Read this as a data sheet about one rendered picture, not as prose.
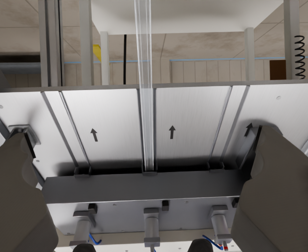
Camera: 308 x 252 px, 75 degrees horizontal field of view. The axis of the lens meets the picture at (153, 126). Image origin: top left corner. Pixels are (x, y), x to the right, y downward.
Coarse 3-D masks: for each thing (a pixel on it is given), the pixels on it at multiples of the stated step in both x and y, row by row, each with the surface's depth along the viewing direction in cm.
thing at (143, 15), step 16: (144, 0) 16; (144, 16) 17; (144, 32) 18; (144, 48) 19; (144, 64) 20; (144, 80) 21; (144, 96) 23; (144, 112) 24; (144, 128) 26; (144, 144) 29
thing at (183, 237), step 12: (228, 228) 40; (60, 240) 38; (72, 240) 38; (96, 240) 38; (108, 240) 38; (120, 240) 38; (132, 240) 38; (168, 240) 38; (180, 240) 38; (192, 240) 38
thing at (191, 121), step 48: (0, 96) 24; (48, 96) 24; (96, 96) 24; (192, 96) 25; (240, 96) 25; (288, 96) 25; (48, 144) 30; (96, 144) 30; (192, 144) 31; (240, 144) 31
